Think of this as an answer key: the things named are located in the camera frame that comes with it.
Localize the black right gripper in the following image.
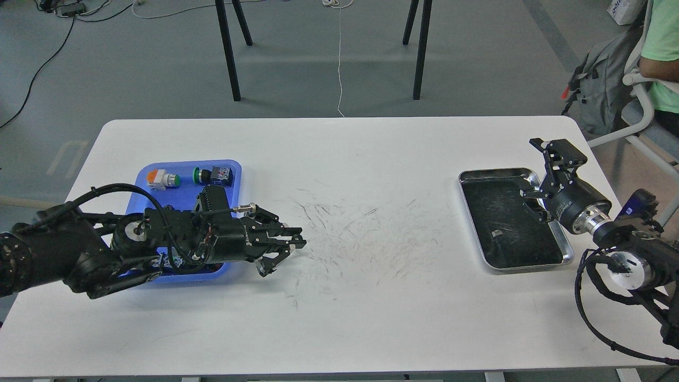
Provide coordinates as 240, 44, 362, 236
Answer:
519, 138, 613, 235

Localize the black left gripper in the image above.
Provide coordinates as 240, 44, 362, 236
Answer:
206, 210, 307, 277

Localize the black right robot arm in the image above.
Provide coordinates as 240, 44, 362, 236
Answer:
520, 138, 677, 367

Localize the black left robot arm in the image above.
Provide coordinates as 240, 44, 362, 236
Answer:
1, 183, 307, 299

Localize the silver metal tray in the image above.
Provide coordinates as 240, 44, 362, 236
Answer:
458, 168, 574, 274

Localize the grey backpack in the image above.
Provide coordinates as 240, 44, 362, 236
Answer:
562, 27, 643, 137

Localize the blue plastic tray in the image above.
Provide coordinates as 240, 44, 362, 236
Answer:
134, 159, 242, 284

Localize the person in green shirt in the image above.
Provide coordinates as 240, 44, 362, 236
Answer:
639, 1, 678, 137

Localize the white box on floor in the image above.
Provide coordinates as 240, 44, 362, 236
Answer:
607, 0, 647, 25

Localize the black right table leg pair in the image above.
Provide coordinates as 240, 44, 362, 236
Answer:
401, 0, 433, 101

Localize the black table leg pair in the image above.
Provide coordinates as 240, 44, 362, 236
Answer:
401, 0, 433, 101
214, 1, 253, 102

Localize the black left table leg pair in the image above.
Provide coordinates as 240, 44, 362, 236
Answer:
214, 1, 253, 102

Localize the green push button switch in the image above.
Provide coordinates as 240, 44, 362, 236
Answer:
191, 166, 234, 188

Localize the red push button switch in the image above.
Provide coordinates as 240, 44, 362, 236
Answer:
151, 253, 185, 273

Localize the orange white industrial switch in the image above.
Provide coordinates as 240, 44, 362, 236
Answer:
146, 169, 180, 191

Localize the white chair frame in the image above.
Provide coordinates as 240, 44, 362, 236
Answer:
588, 1, 677, 183

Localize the white hanging cord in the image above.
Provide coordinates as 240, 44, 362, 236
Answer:
321, 0, 354, 118

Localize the black floor cable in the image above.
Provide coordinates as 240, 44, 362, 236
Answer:
0, 0, 134, 129

